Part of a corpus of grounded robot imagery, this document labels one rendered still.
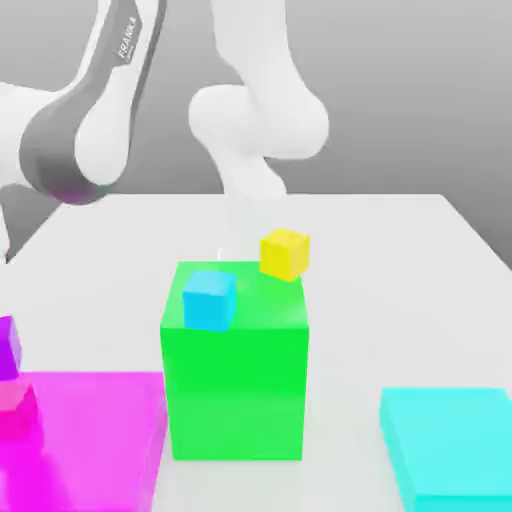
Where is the small yellow cube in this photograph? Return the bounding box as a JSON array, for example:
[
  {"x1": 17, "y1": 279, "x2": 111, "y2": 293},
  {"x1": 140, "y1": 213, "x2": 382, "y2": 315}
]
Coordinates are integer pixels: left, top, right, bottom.
[{"x1": 259, "y1": 228, "x2": 312, "y2": 283}]

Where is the small blue cube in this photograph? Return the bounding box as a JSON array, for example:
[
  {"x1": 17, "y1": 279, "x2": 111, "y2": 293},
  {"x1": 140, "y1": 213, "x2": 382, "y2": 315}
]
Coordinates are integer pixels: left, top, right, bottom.
[{"x1": 182, "y1": 270, "x2": 238, "y2": 334}]

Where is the small purple cube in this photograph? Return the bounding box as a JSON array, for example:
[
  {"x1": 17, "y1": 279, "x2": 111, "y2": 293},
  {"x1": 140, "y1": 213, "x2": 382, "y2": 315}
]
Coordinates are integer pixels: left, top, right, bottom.
[{"x1": 0, "y1": 315, "x2": 23, "y2": 382}]

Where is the small pink cube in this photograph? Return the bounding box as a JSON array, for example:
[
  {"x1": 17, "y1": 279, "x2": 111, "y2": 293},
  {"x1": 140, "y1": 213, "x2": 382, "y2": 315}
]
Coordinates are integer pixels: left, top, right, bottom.
[{"x1": 0, "y1": 382, "x2": 44, "y2": 441}]

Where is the large green box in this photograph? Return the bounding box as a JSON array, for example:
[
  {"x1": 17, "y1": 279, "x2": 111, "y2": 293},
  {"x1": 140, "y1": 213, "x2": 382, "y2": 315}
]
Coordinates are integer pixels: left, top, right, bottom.
[{"x1": 159, "y1": 260, "x2": 311, "y2": 462}]

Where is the large magenta box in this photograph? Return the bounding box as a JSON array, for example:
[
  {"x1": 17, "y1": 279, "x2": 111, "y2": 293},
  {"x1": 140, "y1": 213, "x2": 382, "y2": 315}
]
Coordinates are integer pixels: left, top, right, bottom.
[{"x1": 0, "y1": 371, "x2": 169, "y2": 512}]

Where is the large cyan box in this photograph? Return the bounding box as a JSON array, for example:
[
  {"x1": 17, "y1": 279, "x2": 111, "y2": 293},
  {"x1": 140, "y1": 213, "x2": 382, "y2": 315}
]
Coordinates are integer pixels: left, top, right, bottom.
[{"x1": 378, "y1": 386, "x2": 512, "y2": 512}]

